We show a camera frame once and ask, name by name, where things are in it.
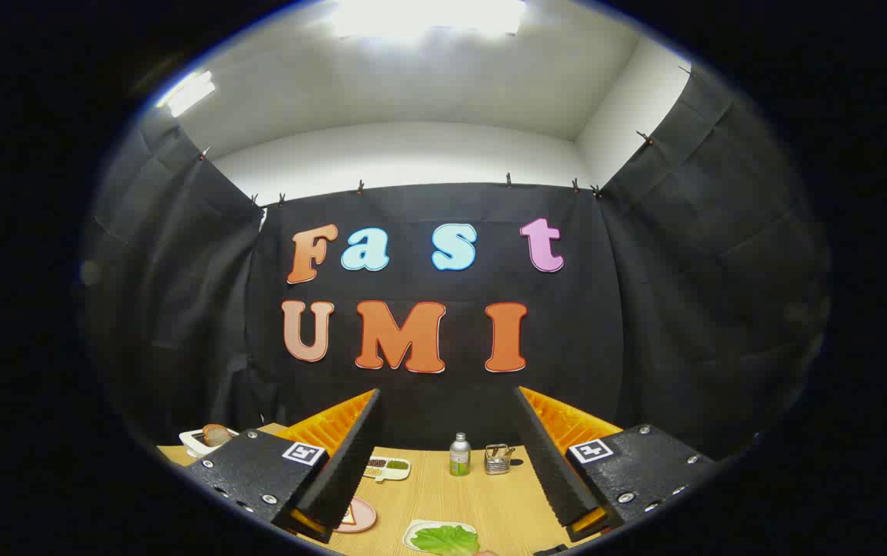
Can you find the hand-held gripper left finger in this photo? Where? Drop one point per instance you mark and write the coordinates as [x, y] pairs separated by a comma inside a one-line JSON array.
[[351, 455]]

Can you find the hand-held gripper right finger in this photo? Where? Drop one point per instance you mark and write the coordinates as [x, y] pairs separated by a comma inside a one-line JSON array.
[[548, 455]]

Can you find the green lettuce leaf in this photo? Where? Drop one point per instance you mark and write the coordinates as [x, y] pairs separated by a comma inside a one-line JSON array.
[[447, 540]]

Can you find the white divided snack tray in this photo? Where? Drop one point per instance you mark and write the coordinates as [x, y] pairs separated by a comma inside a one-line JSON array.
[[386, 468]]

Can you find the pink plate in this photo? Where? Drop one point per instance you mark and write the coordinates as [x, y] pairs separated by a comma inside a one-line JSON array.
[[365, 516]]

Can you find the green label metal bottle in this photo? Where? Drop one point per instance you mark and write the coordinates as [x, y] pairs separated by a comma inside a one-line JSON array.
[[460, 459]]

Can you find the white square plate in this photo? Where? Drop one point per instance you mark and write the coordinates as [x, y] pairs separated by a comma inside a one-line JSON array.
[[416, 529]]

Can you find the white toaster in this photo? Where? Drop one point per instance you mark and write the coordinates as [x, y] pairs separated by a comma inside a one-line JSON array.
[[195, 442]]

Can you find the ceiling light panel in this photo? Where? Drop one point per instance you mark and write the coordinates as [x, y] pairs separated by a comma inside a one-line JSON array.
[[188, 93], [428, 15]]

